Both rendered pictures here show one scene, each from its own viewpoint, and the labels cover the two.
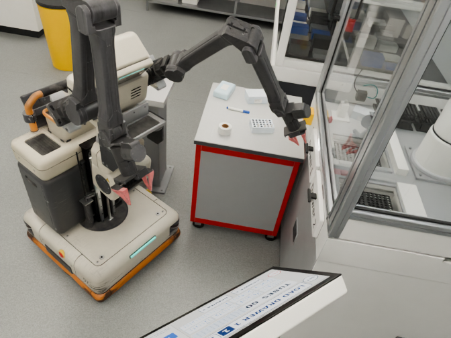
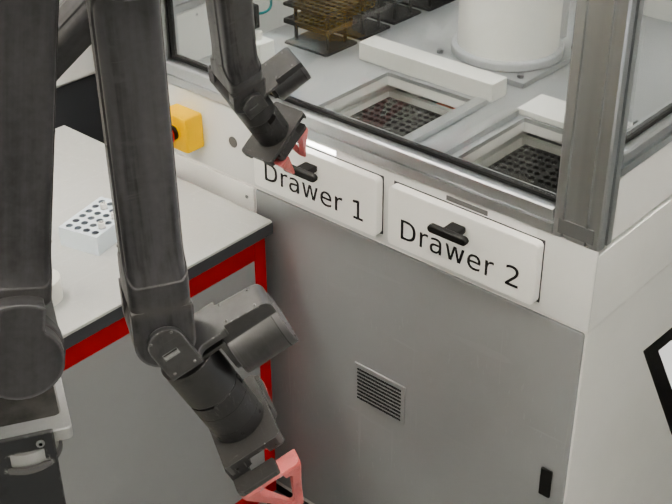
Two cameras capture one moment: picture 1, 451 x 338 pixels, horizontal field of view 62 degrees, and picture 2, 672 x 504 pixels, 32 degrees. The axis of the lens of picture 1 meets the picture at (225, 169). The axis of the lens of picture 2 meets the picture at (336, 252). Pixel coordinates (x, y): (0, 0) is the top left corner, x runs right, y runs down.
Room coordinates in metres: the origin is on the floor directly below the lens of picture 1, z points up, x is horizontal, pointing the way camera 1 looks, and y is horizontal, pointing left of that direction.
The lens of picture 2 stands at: (0.24, 0.96, 1.85)
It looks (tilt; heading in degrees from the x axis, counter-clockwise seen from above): 32 degrees down; 310
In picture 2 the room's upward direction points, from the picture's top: straight up
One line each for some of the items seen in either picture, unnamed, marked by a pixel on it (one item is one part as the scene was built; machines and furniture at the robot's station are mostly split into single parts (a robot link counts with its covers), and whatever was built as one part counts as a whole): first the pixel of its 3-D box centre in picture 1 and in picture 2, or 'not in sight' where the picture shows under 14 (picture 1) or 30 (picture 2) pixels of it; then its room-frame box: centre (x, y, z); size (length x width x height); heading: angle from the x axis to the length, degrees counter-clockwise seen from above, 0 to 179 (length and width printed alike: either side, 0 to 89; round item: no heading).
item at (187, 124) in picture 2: (307, 115); (181, 128); (1.75, -0.40, 0.88); 0.07 x 0.05 x 0.07; 178
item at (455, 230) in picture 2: (312, 196); (452, 231); (1.11, -0.37, 0.91); 0.07 x 0.04 x 0.01; 178
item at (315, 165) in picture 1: (313, 154); (315, 180); (1.42, -0.40, 0.87); 0.29 x 0.02 x 0.11; 178
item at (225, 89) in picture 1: (224, 90); not in sight; (2.04, 0.08, 0.78); 0.15 x 0.10 x 0.04; 165
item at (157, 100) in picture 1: (148, 136); not in sight; (1.98, 0.55, 0.38); 0.30 x 0.30 x 0.76; 88
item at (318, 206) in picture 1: (316, 202); (461, 242); (1.11, -0.39, 0.87); 0.29 x 0.02 x 0.11; 178
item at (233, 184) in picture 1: (243, 165); (67, 387); (1.84, -0.12, 0.38); 0.62 x 0.58 x 0.76; 178
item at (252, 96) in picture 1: (256, 96); not in sight; (2.02, -0.12, 0.79); 0.13 x 0.09 x 0.05; 108
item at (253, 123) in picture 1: (261, 125); (99, 225); (1.73, -0.16, 0.78); 0.12 x 0.08 x 0.04; 103
